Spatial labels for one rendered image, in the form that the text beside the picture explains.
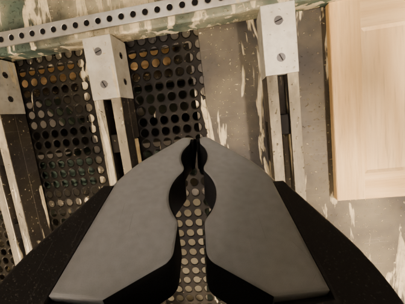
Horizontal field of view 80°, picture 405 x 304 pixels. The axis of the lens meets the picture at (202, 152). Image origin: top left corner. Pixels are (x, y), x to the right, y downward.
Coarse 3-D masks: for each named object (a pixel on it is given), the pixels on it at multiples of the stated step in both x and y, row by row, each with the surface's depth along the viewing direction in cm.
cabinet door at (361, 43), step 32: (352, 0) 47; (384, 0) 46; (352, 32) 48; (384, 32) 48; (352, 64) 49; (384, 64) 48; (352, 96) 50; (384, 96) 49; (352, 128) 51; (384, 128) 50; (352, 160) 52; (384, 160) 51; (352, 192) 53; (384, 192) 52
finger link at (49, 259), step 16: (96, 192) 8; (80, 208) 8; (96, 208) 8; (64, 224) 7; (80, 224) 7; (48, 240) 7; (64, 240) 7; (80, 240) 7; (32, 256) 6; (48, 256) 6; (64, 256) 6; (16, 272) 6; (32, 272) 6; (48, 272) 6; (0, 288) 6; (16, 288) 6; (32, 288) 6; (48, 288) 6
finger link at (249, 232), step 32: (224, 160) 10; (224, 192) 8; (256, 192) 8; (224, 224) 7; (256, 224) 7; (288, 224) 7; (224, 256) 6; (256, 256) 6; (288, 256) 6; (224, 288) 6; (256, 288) 6; (288, 288) 5; (320, 288) 5
